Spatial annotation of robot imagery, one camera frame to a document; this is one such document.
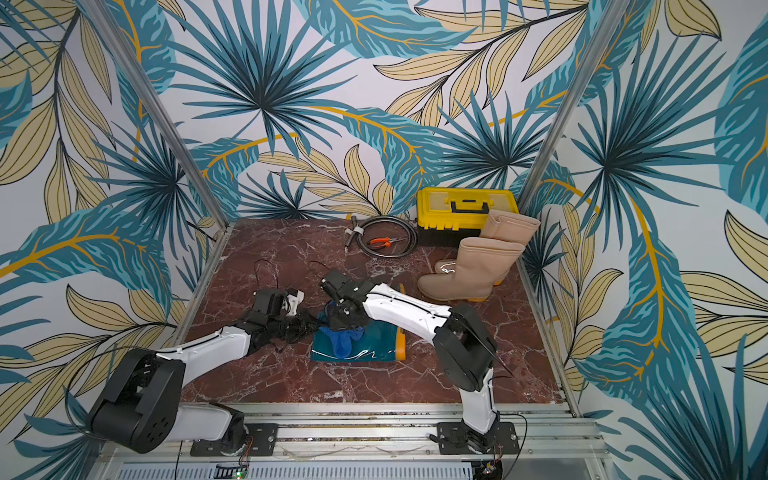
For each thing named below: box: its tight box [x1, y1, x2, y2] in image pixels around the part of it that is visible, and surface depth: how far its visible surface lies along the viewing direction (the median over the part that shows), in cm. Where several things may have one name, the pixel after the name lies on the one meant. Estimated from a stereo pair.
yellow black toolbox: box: [416, 187, 519, 247], surface depth 105 cm
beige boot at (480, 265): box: [417, 237, 525, 302], surface depth 85 cm
